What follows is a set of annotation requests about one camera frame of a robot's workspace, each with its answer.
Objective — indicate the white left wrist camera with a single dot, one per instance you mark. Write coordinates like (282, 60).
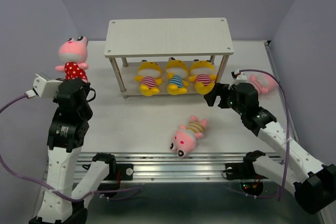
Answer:
(43, 87)

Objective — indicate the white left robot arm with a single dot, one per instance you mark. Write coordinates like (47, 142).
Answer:
(63, 202)

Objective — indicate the yellow frog toy pink stripes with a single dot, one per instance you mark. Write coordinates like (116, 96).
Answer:
(149, 77)

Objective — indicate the white two-tier shelf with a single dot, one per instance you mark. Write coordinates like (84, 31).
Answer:
(172, 37)

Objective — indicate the yellow frog toy blue stripes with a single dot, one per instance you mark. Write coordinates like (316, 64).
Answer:
(177, 72)

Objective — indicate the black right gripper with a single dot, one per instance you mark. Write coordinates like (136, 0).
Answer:
(217, 91)

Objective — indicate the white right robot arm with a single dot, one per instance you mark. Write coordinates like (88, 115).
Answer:
(309, 180)

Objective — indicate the pink frog toy polka dots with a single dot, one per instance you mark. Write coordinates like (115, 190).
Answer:
(74, 54)

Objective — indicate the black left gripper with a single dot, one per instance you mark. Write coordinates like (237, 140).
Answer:
(87, 86)

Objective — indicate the pink frog toy orange stripes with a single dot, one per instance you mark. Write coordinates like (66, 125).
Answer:
(185, 138)

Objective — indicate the yellow frog toy red stripes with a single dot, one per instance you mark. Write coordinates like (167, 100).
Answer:
(202, 74)

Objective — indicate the aluminium front rail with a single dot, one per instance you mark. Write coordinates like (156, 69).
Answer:
(169, 168)

